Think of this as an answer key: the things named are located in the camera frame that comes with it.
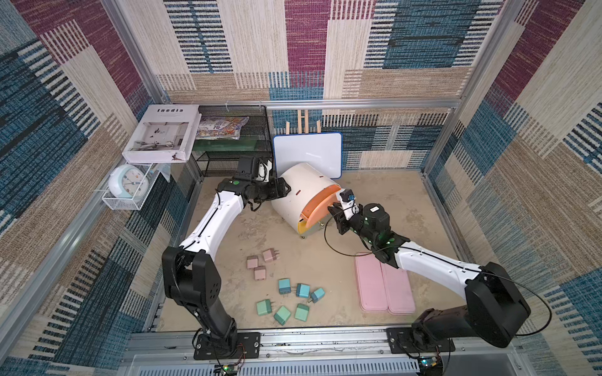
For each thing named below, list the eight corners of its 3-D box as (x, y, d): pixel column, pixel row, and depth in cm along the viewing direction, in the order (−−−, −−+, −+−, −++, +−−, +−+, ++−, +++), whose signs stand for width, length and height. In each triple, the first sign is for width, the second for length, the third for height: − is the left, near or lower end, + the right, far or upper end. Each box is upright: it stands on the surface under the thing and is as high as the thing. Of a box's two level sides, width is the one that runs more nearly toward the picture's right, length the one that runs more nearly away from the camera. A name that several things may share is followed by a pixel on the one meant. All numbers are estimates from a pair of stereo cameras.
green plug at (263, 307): (258, 316, 81) (257, 315, 79) (257, 303, 84) (255, 301, 82) (272, 313, 82) (271, 311, 80) (270, 300, 84) (269, 298, 83)
